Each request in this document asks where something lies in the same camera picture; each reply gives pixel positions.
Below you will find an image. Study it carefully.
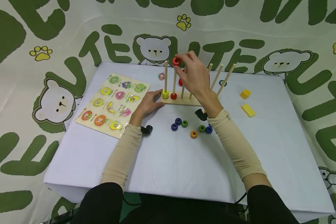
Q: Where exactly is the person's left hand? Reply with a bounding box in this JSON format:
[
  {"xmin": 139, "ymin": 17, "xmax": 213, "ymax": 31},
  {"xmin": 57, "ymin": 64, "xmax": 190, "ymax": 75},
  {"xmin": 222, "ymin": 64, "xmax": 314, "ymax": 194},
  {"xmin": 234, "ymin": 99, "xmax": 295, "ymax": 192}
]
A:
[{"xmin": 129, "ymin": 89, "xmax": 166, "ymax": 125}]

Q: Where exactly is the person's right hand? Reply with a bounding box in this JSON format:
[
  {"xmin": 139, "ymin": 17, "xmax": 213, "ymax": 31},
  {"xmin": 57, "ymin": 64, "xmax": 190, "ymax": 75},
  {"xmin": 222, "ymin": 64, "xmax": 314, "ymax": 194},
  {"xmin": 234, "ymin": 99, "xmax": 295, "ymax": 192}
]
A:
[{"xmin": 175, "ymin": 51, "xmax": 223, "ymax": 118}]

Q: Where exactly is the wooden peg stand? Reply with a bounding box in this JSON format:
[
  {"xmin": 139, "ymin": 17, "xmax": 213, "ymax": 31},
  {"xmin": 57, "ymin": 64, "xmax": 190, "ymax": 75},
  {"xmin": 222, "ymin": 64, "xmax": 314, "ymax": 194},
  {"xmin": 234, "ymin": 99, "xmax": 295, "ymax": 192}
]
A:
[{"xmin": 161, "ymin": 60, "xmax": 237, "ymax": 107}]

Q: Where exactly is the person's right forearm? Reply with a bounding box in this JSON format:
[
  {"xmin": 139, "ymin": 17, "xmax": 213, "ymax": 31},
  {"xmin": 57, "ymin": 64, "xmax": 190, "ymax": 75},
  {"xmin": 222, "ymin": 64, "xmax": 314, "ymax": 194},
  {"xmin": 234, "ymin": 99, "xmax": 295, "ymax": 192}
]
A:
[{"xmin": 207, "ymin": 108, "xmax": 273, "ymax": 191}]

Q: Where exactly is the person's left forearm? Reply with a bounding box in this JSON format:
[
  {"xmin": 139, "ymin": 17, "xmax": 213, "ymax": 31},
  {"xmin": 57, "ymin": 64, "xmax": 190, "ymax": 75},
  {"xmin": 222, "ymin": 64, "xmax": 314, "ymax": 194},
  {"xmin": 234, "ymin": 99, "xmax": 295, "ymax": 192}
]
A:
[{"xmin": 100, "ymin": 123, "xmax": 143, "ymax": 191}]

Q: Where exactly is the fruit puzzle board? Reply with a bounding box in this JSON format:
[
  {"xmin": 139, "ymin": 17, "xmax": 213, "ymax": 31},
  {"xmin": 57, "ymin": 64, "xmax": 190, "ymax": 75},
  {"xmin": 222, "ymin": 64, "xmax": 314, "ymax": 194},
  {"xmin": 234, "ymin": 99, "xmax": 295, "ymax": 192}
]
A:
[{"xmin": 74, "ymin": 73, "xmax": 151, "ymax": 139}]

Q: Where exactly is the long yellow wooden block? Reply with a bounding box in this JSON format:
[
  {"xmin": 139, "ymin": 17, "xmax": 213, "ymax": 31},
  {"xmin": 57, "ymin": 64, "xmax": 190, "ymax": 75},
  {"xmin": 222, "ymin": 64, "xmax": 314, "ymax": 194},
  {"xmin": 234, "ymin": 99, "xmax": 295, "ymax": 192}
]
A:
[{"xmin": 241, "ymin": 103, "xmax": 256, "ymax": 118}]

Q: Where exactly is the person's body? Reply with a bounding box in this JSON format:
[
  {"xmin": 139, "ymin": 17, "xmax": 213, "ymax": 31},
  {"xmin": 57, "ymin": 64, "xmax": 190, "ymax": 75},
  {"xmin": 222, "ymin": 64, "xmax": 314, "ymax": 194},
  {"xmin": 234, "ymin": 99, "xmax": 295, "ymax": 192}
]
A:
[{"xmin": 72, "ymin": 182, "xmax": 301, "ymax": 224}]

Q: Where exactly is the black cable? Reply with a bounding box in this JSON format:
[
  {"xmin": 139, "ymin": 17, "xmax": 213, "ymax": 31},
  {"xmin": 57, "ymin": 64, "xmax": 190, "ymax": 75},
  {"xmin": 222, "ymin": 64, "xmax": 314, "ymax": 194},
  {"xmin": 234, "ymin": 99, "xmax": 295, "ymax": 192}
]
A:
[{"xmin": 234, "ymin": 192, "xmax": 247, "ymax": 207}]

